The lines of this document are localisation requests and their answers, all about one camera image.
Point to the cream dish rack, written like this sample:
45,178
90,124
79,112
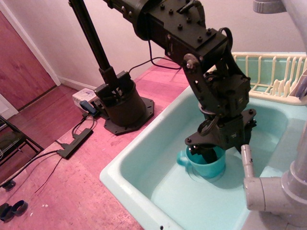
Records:
274,76

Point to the teal plastic cup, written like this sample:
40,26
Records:
211,170

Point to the black folding chair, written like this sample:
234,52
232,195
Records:
16,150

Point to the black usb hub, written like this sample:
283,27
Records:
69,149

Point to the mint green toy sink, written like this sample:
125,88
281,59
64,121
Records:
163,195

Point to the blue usb adapter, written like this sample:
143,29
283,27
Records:
87,107

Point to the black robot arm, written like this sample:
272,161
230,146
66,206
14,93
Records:
178,26

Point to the grey toy faucet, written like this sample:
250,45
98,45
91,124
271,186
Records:
277,200

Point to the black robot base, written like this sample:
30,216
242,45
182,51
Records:
123,108

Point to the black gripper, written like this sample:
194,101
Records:
226,132

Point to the white cardboard box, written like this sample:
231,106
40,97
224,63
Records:
84,95

